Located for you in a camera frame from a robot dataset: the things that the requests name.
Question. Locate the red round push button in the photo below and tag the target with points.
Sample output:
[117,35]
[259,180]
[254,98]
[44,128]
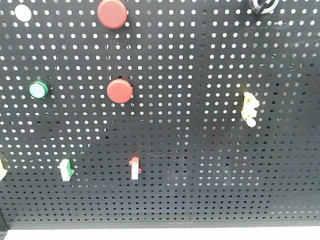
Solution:
[119,91]
[112,13]

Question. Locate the red-white rocker switch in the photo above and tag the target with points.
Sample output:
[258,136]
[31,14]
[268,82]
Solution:
[135,169]

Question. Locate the lower red round push button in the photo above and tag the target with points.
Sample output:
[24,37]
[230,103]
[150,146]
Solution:
[119,91]

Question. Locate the green-white rocker switch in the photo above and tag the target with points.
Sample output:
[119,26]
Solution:
[66,170]

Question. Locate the yellow-white rocker switch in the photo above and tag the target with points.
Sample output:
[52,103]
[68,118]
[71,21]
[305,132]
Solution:
[3,168]

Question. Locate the upper red round push button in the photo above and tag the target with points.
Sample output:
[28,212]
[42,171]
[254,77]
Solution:
[112,13]

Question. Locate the yellow toggle handle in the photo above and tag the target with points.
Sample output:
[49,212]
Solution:
[249,112]

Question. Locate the black perforated pegboard panel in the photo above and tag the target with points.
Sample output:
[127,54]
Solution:
[189,63]

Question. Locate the green illuminated push button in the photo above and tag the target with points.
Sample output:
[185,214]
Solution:
[38,89]

